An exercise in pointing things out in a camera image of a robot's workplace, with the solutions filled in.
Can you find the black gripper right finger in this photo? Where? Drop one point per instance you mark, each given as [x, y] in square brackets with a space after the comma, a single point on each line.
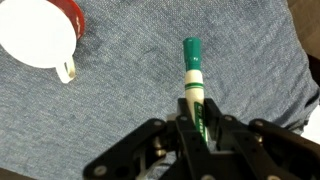
[260, 150]

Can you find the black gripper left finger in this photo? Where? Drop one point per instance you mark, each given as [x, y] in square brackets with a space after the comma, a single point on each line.
[150, 146]

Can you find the green white marker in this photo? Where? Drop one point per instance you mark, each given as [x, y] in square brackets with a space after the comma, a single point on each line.
[194, 83]

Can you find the blue denim cloth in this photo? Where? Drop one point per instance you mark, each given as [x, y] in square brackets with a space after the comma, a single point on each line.
[133, 93]

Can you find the red mug white inside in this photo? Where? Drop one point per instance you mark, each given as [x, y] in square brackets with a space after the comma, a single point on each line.
[36, 33]

